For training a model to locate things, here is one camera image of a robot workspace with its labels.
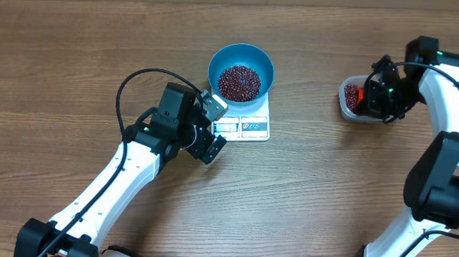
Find red scoop with blue handle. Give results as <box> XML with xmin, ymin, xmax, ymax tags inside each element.
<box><xmin>356</xmin><ymin>87</ymin><xmax>365</xmax><ymax>105</ymax></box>

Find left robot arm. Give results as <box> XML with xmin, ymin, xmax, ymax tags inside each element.
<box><xmin>13</xmin><ymin>83</ymin><xmax>228</xmax><ymax>257</ymax></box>

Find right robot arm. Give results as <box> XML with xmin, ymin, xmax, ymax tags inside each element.
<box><xmin>340</xmin><ymin>35</ymin><xmax>459</xmax><ymax>257</ymax></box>

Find white kitchen scale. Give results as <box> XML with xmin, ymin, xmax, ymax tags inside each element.
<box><xmin>211</xmin><ymin>94</ymin><xmax>270</xmax><ymax>142</ymax></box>

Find red beans in bowl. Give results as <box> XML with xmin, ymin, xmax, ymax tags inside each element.
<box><xmin>218</xmin><ymin>65</ymin><xmax>262</xmax><ymax>102</ymax></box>

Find blue bowl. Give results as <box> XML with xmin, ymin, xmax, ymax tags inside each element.
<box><xmin>207</xmin><ymin>43</ymin><xmax>275</xmax><ymax>106</ymax></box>

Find clear plastic container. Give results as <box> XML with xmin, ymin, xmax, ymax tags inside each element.
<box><xmin>338</xmin><ymin>75</ymin><xmax>381</xmax><ymax>123</ymax></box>

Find red beans in container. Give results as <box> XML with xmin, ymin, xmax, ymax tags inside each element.
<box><xmin>343</xmin><ymin>84</ymin><xmax>360</xmax><ymax>112</ymax></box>

